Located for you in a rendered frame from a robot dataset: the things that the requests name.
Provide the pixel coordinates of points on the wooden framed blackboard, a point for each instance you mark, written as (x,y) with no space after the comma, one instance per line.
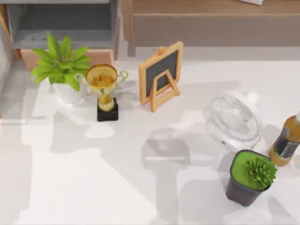
(161,70)

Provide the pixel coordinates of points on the gold trophy with black base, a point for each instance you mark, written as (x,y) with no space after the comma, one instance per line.
(102,79)

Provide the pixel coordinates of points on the pale wooden drawer front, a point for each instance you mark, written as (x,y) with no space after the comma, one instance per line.
(98,56)

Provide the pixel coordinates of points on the white table fan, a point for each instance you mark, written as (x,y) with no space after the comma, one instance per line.
(234,119)

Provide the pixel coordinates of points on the green plant in white pot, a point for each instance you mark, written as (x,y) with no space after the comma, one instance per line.
(61,66)

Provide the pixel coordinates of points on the wooden open shelf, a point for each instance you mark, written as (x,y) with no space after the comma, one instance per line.
(211,25)

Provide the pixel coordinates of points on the green succulent in grey pot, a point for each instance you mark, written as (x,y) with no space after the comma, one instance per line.
(248,178)

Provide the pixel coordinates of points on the amber bottle with dark label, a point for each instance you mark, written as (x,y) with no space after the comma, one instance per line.
(284,143)

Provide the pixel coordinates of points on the white object on shelf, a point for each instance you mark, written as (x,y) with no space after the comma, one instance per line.
(252,1)

